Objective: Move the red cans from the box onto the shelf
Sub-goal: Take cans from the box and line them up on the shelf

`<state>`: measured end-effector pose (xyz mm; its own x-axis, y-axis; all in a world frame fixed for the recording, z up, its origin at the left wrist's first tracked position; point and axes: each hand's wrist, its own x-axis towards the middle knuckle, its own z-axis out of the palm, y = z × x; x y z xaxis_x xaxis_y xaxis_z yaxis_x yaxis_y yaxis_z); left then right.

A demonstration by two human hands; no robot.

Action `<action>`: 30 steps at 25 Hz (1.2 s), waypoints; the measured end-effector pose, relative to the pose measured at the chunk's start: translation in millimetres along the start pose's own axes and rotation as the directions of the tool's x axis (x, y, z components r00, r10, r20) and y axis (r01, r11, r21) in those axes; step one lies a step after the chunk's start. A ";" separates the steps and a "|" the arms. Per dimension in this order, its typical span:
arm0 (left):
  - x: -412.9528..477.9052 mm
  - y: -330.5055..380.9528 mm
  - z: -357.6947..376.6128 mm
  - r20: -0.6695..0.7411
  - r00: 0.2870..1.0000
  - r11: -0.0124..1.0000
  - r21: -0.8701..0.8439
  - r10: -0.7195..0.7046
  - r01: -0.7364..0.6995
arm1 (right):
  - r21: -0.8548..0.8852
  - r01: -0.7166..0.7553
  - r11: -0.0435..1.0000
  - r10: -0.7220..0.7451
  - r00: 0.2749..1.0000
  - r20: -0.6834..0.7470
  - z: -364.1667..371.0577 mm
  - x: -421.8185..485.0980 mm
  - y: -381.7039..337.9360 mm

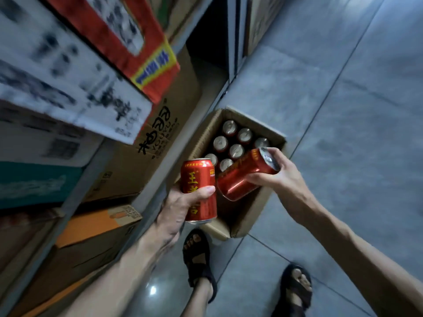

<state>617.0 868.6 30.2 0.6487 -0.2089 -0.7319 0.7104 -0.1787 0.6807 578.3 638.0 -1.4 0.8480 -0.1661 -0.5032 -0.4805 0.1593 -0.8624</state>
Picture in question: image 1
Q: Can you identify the person's left hand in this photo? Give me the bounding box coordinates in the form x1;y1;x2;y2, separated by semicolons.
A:
155;185;216;248

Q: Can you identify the person's right hand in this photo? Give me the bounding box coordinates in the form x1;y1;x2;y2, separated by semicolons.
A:
245;147;313;225

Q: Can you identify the red can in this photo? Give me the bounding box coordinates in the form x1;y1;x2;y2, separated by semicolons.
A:
180;157;218;225
216;147;282;202

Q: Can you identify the brown cardboard box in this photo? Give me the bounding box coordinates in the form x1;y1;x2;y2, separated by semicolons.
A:
165;106;288;241

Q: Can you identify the group of cans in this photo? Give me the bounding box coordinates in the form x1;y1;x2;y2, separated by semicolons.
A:
204;119;271;174

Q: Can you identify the person's right forearm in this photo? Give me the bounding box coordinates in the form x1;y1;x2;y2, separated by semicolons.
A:
287;198;423;317

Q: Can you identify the person's left forearm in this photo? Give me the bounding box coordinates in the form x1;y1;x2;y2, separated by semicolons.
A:
61;227;179;317

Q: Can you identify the person's left dark sandal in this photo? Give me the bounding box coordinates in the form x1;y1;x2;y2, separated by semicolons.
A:
182;229;219;304

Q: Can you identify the person's dark sandal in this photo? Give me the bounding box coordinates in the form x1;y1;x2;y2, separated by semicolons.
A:
182;229;219;304
271;263;314;317

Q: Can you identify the person's left leg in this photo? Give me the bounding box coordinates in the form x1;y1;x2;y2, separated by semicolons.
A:
180;232;215;317

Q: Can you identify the person's right dark sandal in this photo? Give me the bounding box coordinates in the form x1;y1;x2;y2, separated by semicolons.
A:
271;263;314;317

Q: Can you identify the large brown printed carton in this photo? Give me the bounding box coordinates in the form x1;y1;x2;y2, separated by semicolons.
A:
82;46;203;203

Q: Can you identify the orange-topped brown carton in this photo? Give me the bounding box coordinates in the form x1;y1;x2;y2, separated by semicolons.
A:
8;204;143;317
19;270;100;317

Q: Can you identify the teal carton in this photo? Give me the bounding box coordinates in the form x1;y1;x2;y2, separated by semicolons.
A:
0;161;83;210

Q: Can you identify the dark brown carton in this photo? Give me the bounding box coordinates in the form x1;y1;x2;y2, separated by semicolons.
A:
0;207;65;294

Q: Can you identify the grey printed carton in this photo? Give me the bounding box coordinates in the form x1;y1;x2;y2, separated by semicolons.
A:
0;102;103;167

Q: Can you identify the plain brown carton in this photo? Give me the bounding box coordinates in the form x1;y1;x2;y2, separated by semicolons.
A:
244;0;287;57

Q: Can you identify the white black-lettered carton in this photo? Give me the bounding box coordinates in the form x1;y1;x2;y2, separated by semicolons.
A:
0;0;153;146

